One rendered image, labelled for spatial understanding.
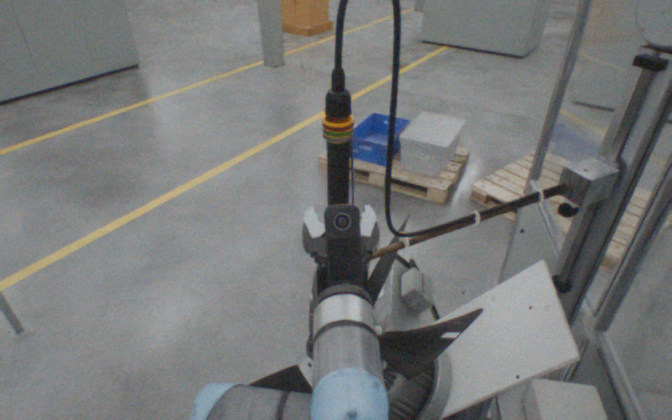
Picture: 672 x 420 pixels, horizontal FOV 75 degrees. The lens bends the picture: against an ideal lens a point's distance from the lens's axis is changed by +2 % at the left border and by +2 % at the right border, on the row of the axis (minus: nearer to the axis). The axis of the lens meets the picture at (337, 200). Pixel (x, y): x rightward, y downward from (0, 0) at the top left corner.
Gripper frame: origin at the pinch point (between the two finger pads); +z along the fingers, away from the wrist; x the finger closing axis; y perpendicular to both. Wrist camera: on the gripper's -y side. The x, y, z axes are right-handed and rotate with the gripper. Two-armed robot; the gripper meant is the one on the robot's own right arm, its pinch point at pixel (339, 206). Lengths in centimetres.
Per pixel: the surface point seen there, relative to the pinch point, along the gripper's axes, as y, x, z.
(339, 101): -18.9, -0.1, -3.4
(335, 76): -21.8, -0.6, -2.5
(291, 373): 55, -11, 8
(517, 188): 149, 151, 234
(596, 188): 11, 56, 21
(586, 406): 67, 64, 4
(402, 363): 24.0, 10.3, -12.1
